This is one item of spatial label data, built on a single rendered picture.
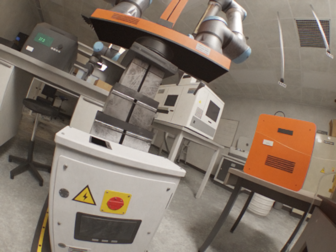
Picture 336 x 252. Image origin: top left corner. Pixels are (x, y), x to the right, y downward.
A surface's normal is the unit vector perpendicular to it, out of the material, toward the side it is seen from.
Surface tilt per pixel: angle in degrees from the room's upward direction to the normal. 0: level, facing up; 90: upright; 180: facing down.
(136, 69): 90
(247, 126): 90
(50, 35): 90
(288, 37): 180
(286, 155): 90
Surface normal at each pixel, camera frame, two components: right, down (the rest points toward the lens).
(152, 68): 0.48, 0.13
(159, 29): 0.19, 0.00
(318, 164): -0.72, -0.32
